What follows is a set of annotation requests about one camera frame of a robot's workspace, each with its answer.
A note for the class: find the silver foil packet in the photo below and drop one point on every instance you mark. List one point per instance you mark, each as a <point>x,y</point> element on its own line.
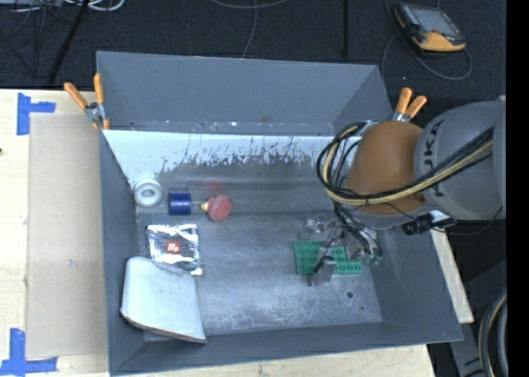
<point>173,248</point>

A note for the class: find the white tape roll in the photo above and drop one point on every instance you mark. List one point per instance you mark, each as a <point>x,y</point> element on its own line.
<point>147,192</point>

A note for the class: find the green toy brick plate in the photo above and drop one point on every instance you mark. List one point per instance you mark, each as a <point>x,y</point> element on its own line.
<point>306,257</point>

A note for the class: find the grey metal bin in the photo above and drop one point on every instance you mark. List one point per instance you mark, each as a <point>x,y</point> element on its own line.
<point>264,268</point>

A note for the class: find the blue cylinder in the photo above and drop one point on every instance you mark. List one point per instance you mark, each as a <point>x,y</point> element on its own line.
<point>179,201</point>

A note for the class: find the brown cardboard board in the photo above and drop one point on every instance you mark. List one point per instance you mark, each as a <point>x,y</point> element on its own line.
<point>62,222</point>

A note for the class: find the black cylinder on white bracket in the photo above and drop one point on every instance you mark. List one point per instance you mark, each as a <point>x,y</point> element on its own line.
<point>421,224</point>

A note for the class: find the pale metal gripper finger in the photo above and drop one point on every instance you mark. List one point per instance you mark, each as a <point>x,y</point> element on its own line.
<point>319,227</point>
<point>323,273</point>

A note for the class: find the red knob with brass tip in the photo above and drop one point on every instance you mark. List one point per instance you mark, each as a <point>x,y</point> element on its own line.
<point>219,207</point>

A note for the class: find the pale grey flat pad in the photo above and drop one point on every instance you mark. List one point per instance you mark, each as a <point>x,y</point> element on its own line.
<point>163,305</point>

